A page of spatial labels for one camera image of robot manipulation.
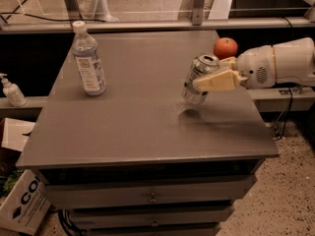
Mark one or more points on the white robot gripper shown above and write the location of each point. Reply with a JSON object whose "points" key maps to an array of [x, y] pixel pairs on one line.
{"points": [[256, 66]]}

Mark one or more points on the silver 7up soda can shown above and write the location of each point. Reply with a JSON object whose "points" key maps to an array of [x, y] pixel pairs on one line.
{"points": [[201, 66]]}

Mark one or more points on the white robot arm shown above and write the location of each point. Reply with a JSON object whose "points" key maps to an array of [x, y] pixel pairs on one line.
{"points": [[294, 62]]}

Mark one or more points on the clear plastic water bottle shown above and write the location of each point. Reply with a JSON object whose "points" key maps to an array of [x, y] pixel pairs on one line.
{"points": [[86, 55]]}

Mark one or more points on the white pump dispenser bottle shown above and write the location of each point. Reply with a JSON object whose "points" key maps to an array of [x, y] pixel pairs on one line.
{"points": [[12, 92]]}

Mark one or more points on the red apple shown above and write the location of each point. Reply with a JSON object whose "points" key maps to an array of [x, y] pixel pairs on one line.
{"points": [[225, 47]]}

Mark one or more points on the grey drawer cabinet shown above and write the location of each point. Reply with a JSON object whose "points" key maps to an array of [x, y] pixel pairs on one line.
{"points": [[141, 129]]}

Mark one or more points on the top grey drawer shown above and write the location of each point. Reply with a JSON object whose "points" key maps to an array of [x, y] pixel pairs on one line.
{"points": [[127, 194]]}

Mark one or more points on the grey drawer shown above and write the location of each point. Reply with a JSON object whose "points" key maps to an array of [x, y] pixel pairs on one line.
{"points": [[151, 217], [127, 194]]}

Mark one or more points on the white cardboard box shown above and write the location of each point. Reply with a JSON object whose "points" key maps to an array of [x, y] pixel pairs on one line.
{"points": [[24, 207]]}

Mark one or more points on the metal frame rail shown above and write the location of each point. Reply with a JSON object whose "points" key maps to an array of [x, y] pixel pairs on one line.
{"points": [[228, 24]]}

